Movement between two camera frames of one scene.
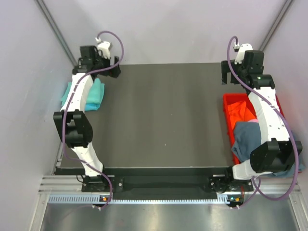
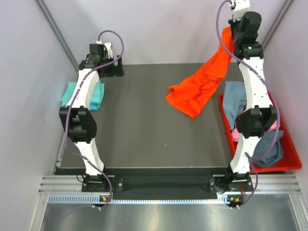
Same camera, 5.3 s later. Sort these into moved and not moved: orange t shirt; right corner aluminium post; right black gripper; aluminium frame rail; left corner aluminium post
Moved: right black gripper; orange t shirt
Not moved: aluminium frame rail; left corner aluminium post; right corner aluminium post
